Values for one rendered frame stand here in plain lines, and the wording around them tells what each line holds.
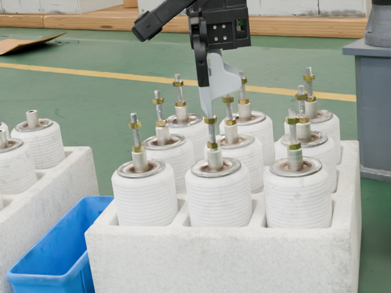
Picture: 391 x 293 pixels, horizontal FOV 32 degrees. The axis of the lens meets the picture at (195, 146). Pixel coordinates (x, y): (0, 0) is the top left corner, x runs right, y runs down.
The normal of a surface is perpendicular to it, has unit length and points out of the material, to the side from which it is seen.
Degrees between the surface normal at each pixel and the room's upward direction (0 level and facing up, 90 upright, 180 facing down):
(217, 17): 90
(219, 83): 85
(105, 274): 90
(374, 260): 0
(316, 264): 90
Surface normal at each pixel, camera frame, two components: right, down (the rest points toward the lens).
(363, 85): -0.64, 0.32
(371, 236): -0.11, -0.94
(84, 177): 0.96, -0.01
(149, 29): -0.05, 0.33
